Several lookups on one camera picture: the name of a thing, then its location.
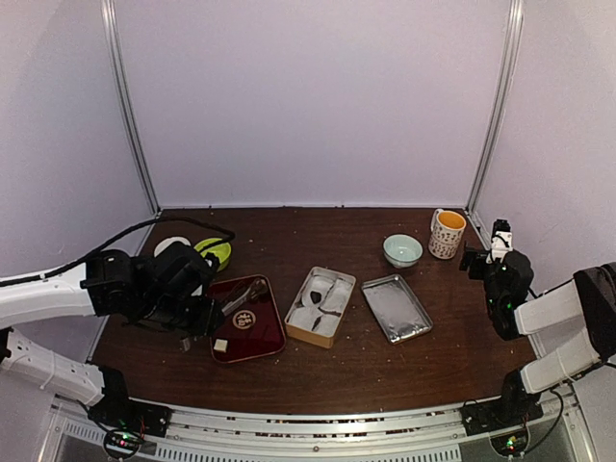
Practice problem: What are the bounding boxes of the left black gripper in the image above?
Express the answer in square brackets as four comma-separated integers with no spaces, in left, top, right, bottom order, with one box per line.
[137,292,224,336]

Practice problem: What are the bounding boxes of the metal tongs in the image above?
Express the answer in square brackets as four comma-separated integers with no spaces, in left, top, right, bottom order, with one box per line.
[221,280,263,317]

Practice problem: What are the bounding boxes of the bear printed tin lid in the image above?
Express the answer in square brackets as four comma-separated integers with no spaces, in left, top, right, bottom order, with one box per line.
[361,274,433,345]

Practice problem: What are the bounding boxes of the tin box with paper cups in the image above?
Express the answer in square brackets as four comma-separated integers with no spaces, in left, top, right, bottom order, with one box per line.
[284,267,356,349]

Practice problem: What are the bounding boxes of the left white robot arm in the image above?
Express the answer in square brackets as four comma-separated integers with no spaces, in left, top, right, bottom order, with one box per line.
[1,242,224,427]

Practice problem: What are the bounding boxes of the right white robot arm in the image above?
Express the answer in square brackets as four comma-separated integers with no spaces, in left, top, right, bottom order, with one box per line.
[460,241,615,425]

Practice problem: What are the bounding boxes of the white square chocolate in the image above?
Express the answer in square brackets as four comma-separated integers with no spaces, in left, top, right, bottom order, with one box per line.
[214,339,228,352]

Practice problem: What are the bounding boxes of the patterned mug orange inside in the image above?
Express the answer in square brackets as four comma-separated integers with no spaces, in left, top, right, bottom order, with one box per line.
[428,209,467,260]

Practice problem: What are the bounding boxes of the white and navy bowl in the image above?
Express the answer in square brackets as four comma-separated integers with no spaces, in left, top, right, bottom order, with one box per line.
[153,236,192,257]

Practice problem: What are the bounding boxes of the lime green bowl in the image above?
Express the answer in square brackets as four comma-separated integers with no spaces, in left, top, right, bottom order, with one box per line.
[193,238,232,272]

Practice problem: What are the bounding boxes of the pale blue ceramic bowl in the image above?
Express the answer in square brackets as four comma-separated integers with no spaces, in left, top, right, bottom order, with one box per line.
[382,234,424,269]

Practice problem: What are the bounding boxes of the red lacquer tray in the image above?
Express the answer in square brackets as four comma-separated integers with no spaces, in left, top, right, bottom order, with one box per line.
[207,274,286,364]

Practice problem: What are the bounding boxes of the left circuit board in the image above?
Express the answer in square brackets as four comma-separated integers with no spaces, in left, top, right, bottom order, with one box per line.
[102,429,143,459]

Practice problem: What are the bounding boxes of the circuit board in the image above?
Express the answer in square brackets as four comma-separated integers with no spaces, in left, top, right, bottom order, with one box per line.
[490,433,529,457]
[102,429,143,459]

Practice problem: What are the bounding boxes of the right circuit board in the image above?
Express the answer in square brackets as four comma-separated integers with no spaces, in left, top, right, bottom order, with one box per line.
[490,433,529,457]

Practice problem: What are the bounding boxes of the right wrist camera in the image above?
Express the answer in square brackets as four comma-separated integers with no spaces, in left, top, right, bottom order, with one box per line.
[487,218,513,264]

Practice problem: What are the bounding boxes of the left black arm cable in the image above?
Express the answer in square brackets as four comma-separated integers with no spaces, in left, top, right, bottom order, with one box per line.
[0,217,237,290]

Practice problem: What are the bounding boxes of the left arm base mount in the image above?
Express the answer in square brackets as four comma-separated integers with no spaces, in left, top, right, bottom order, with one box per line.
[88,367,172,437]

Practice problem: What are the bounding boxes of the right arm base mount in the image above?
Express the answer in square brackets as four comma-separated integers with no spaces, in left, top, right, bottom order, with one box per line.
[459,369,544,436]

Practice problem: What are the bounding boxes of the front aluminium rail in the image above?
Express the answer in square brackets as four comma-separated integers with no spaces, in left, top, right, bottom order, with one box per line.
[45,379,593,462]

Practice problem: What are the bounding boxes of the right aluminium frame post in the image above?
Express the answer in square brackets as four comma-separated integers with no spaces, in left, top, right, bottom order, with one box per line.
[465,0,525,217]

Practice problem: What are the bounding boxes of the aluminium frame post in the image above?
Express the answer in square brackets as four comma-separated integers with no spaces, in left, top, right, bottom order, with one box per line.
[100,0,161,215]
[465,0,525,217]

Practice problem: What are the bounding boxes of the left aluminium frame post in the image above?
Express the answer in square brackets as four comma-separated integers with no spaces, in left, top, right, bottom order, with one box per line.
[100,0,161,215]

